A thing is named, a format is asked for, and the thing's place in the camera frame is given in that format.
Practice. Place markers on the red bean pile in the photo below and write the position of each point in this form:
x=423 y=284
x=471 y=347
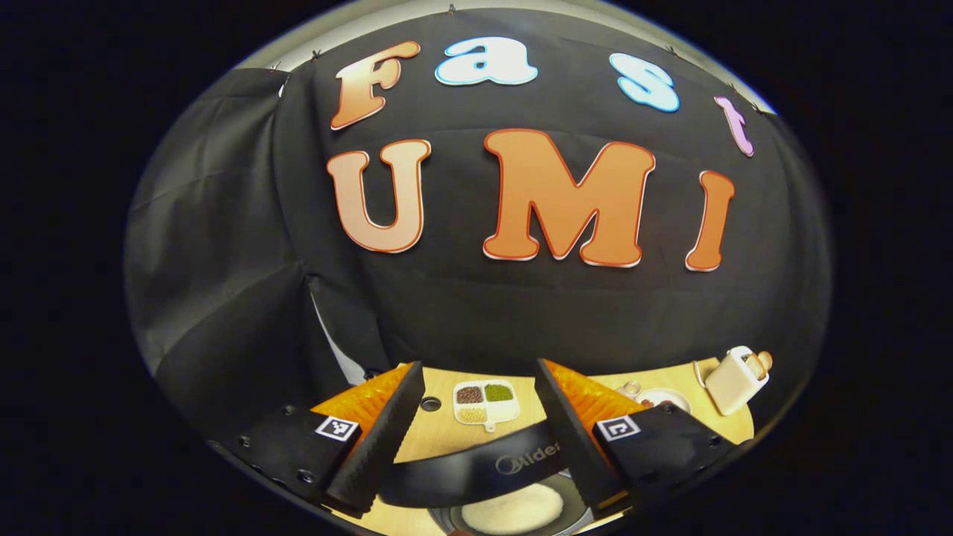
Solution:
x=469 y=394

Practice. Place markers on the black table grommet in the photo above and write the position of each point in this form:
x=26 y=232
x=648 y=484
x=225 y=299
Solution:
x=430 y=403

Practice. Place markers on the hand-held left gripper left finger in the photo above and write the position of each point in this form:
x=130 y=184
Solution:
x=387 y=439

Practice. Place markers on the yellow millet pile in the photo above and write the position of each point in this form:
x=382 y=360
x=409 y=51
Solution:
x=472 y=415

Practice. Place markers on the bread slice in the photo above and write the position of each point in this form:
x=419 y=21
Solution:
x=754 y=366
x=766 y=361

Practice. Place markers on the black backdrop cloth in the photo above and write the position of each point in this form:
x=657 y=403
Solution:
x=447 y=313

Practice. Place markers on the green bean pile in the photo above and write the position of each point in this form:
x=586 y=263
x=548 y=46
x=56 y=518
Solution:
x=498 y=392

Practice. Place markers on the dark grey rice cooker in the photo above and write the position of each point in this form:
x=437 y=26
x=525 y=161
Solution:
x=461 y=469

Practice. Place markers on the white round plate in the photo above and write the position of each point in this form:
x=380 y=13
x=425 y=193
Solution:
x=674 y=398

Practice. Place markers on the white rice pile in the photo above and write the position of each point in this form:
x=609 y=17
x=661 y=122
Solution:
x=514 y=510

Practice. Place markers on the white toaster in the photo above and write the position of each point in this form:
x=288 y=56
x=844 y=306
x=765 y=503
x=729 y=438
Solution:
x=733 y=383

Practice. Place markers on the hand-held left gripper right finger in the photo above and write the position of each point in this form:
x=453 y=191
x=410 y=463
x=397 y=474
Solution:
x=569 y=439

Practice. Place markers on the white divided dish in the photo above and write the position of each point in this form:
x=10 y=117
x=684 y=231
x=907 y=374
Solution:
x=503 y=412

